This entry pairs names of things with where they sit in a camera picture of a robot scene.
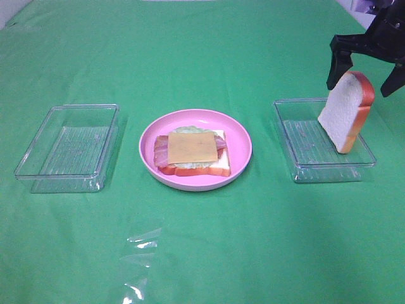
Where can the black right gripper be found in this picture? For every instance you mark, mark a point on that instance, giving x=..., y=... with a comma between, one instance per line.
x=383, y=40

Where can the bread slice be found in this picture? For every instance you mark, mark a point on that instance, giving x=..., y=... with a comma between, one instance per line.
x=221, y=168
x=346, y=110

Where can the green lettuce leaf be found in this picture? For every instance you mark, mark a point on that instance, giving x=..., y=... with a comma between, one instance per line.
x=219, y=138

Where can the yellow cheese slice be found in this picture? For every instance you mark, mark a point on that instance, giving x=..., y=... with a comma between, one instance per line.
x=191, y=147

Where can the right clear plastic tray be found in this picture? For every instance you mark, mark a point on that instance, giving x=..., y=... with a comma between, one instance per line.
x=310, y=154

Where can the clear plastic tray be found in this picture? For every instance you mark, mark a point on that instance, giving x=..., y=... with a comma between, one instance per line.
x=310, y=154
x=72, y=149

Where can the pink round plate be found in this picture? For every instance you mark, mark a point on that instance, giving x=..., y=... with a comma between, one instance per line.
x=237, y=138

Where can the green tablecloth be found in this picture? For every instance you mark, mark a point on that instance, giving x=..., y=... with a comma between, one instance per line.
x=262, y=238

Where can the left clear plastic tray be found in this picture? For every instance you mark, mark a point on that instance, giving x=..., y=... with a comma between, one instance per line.
x=72, y=149

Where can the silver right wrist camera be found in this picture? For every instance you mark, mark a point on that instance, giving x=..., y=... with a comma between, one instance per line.
x=370, y=7

